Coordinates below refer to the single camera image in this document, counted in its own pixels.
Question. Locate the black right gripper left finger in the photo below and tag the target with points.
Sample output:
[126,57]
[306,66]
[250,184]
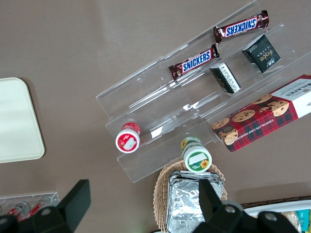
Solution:
[77,199]

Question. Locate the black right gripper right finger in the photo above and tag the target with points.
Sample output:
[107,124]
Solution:
[206,199]

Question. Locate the light wicker oval basket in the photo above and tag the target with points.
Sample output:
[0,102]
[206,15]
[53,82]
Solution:
[160,194]

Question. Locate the cream plastic tray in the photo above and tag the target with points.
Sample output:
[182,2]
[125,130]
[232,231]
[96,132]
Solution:
[17,121]

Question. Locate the stack of foil containers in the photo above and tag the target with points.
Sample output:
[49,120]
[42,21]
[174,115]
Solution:
[184,201]

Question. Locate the clear acrylic bottle rack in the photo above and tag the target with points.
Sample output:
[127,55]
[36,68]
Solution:
[36,196]

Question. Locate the green lid cup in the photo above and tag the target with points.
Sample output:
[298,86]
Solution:
[196,157]

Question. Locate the red cola bottle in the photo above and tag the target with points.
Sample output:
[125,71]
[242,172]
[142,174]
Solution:
[19,206]

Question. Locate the white snack bin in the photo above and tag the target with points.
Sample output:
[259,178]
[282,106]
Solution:
[267,206]

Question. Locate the red lid cup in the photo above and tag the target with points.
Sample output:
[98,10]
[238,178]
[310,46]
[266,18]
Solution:
[127,142]

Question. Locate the clear bag of crackers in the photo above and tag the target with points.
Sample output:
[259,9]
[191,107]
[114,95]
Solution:
[290,219]

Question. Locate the red tartan cookie box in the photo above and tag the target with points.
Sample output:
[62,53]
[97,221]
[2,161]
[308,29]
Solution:
[257,116]

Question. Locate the small teal snack packet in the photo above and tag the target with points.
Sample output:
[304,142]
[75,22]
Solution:
[303,219]

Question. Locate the clear acrylic step riser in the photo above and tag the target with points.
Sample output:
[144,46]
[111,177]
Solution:
[150,106]
[286,36]

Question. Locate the black box white side label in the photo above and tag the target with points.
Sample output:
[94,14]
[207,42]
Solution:
[225,78]

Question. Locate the Snickers chocolate bar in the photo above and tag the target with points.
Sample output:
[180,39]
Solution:
[194,62]
[241,27]

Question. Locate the black box gold lettering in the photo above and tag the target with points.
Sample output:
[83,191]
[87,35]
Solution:
[262,54]

